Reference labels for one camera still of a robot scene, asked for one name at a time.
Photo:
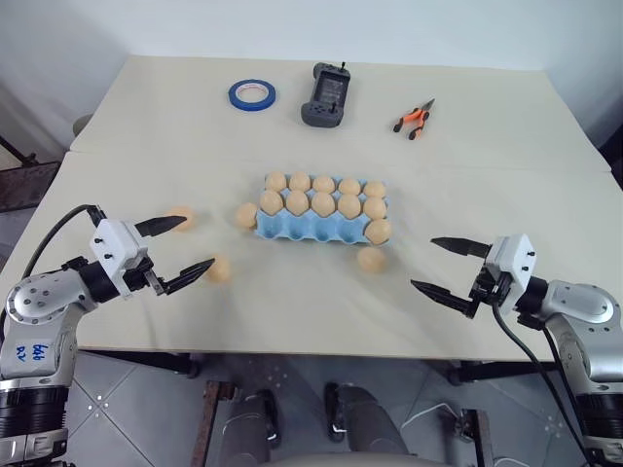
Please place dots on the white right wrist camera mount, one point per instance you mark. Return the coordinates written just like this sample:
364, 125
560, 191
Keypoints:
513, 262

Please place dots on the rusty metal bar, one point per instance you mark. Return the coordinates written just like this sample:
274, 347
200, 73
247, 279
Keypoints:
209, 423
479, 438

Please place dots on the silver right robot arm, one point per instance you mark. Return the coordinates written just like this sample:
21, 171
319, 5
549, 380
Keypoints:
579, 306

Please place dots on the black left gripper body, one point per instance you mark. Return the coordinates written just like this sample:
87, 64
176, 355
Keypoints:
138, 279

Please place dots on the tan egg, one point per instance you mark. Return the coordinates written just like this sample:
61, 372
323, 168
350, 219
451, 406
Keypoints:
375, 207
349, 186
371, 260
323, 184
297, 202
185, 224
378, 232
246, 215
349, 205
299, 180
323, 204
271, 202
219, 270
375, 190
275, 181

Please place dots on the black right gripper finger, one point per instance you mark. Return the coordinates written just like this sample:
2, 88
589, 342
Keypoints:
462, 246
445, 294

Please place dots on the orange black pliers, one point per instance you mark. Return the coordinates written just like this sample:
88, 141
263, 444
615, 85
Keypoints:
414, 119

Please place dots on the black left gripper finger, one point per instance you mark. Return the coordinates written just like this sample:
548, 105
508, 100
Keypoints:
187, 275
158, 225

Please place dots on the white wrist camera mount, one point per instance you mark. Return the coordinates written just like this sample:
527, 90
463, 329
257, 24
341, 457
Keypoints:
513, 262
114, 243

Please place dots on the dark grey remote controller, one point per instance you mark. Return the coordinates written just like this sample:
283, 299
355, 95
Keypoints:
325, 104

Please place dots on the blue egg tray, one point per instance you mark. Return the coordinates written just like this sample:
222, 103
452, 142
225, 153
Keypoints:
311, 228

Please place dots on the black table frame bar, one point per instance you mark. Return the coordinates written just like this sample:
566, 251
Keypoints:
496, 370
146, 361

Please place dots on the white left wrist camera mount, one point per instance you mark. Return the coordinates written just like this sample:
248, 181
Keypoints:
114, 243

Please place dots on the black metal stand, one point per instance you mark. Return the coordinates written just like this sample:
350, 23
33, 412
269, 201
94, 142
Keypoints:
29, 185

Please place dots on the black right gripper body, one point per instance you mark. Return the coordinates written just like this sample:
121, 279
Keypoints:
487, 287

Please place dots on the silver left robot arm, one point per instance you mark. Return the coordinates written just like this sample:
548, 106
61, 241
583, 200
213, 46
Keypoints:
39, 301

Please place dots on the blue tape roll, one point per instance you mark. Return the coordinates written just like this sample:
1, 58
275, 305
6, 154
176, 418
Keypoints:
238, 95

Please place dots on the dark rounded robot leg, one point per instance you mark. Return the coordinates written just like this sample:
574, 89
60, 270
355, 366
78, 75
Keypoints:
253, 418
365, 418

